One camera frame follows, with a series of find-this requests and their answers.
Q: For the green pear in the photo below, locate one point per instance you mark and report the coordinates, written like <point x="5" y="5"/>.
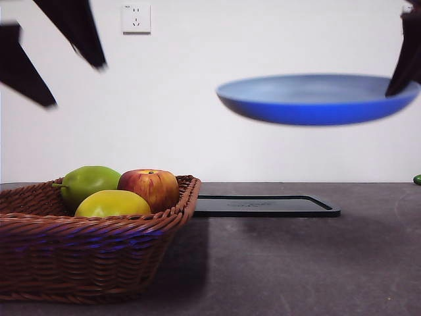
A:
<point x="85" y="184"/>

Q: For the blue round plate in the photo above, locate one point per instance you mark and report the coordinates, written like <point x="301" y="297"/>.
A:
<point x="302" y="105"/>

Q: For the brown wicker basket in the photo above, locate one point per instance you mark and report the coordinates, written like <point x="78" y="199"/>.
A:
<point x="82" y="256"/>

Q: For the white wall socket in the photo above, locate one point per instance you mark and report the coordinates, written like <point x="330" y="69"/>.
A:
<point x="136" y="19"/>

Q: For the green cucumber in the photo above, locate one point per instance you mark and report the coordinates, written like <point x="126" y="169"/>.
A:
<point x="418" y="179"/>

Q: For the red yellow apple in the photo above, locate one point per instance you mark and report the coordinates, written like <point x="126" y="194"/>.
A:
<point x="151" y="187"/>

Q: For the yellow lemon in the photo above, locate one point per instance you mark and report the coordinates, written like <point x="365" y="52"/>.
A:
<point x="112" y="205"/>

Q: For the black flat tray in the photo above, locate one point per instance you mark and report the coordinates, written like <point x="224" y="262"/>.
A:
<point x="263" y="207"/>

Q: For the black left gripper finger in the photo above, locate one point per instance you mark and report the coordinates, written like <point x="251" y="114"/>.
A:
<point x="79" y="29"/>
<point x="23" y="72"/>

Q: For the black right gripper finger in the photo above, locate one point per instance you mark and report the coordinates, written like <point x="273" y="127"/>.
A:
<point x="409" y="52"/>

